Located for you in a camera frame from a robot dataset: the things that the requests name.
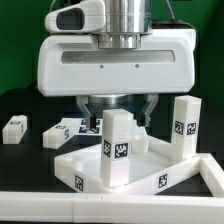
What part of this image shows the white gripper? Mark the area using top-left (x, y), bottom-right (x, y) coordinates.
top-left (38, 29), bottom-right (196, 128)

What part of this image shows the white desk top tray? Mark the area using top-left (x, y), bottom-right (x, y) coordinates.
top-left (54, 137), bottom-right (200, 195)

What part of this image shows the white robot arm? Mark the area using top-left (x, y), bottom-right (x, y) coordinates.
top-left (37, 0), bottom-right (196, 127)

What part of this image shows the white marker sheet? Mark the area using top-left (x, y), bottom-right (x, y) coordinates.
top-left (77, 118), bottom-right (147, 136)

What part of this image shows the white right fence bar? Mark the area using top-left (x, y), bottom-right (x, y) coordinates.
top-left (200, 153), bottom-right (224, 198)

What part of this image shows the white fence bar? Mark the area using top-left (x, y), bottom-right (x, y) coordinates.
top-left (200, 153), bottom-right (224, 198)
top-left (0, 192), bottom-right (224, 224)

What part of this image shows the white front fence bar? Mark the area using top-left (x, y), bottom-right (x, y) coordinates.
top-left (0, 192), bottom-right (224, 224)

